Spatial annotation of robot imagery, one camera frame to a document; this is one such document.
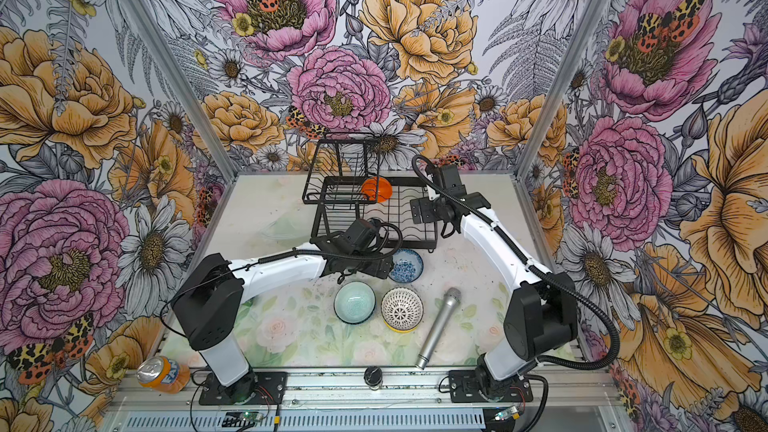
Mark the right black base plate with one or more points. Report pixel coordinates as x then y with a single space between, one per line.
467 386

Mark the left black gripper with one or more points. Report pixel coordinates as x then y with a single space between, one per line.
372 269

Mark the orange plastic bowl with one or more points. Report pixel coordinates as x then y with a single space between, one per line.
377 189

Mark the black wire dish rack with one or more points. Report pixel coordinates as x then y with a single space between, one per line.
338 168

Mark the blue floral ceramic bowl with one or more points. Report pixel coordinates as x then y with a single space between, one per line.
408 266

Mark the silver microphone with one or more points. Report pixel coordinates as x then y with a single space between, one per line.
451 302

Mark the orange soda can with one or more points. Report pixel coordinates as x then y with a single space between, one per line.
163 375

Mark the green circuit board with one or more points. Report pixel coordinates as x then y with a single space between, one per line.
242 420
509 413

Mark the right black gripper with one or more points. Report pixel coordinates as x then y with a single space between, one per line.
426 215

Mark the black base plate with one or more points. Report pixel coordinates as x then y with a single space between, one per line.
467 386
255 388

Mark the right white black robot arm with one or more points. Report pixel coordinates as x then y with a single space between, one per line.
542 312

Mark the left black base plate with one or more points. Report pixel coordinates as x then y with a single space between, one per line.
255 388

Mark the mint green ceramic bowl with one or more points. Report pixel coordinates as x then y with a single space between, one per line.
354 303

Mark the black knob on rail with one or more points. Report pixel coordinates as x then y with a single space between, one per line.
373 377

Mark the green circuit board right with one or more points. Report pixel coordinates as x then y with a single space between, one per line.
509 413

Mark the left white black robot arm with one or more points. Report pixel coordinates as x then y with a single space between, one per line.
207 304

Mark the green circuit board left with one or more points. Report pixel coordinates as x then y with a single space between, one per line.
242 420

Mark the aluminium front rail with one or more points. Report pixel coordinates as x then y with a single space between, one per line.
408 400

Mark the white patterned yellow bowl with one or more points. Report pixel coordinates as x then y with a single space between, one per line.
402 309

